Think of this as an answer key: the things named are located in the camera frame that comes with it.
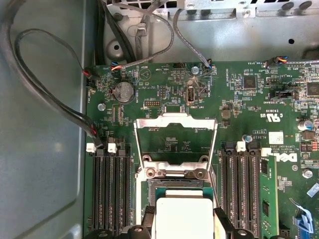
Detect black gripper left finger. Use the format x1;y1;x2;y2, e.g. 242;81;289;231
86;206;157;239

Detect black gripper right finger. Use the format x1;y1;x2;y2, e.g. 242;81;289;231
214;207;260;239

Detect wire locking lever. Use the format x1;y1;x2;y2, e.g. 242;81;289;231
208;168;222;210

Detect silver CPU green substrate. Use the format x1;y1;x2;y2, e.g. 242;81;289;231
154;187;215;239

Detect metal CPU socket cover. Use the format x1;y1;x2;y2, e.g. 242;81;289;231
133;112;219;181

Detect RAM slot white latches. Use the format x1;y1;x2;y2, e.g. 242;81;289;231
86;143;103;237
233;141;248;239
107;143;123;237

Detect green RAM stick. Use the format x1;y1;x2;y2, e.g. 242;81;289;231
259;148;280;237

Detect blue flat connector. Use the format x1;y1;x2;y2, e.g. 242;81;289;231
289;198;315;235

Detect open PC case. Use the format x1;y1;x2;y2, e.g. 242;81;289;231
0;0;319;239

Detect coin cell battery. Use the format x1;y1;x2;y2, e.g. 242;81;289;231
113;81;137;105

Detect internal USB port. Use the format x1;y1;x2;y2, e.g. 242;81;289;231
186;86;196;104

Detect green motherboard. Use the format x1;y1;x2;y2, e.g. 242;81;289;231
83;59;319;239

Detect grey cable coloured wires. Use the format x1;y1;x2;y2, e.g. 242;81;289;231
111;0;175;73

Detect multicolour wire connector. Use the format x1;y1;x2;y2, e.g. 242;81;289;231
263;56;319;66

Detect flat grey cable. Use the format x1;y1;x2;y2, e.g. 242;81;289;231
133;0;162;63

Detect grey braided cable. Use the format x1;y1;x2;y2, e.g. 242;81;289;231
172;8;212;69

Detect black cable bundle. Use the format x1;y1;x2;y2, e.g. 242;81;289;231
96;0;137;64

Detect thick grey cable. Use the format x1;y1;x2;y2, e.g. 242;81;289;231
0;0;100;147

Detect dark grey looped cable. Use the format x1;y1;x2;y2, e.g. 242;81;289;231
13;28;103;150

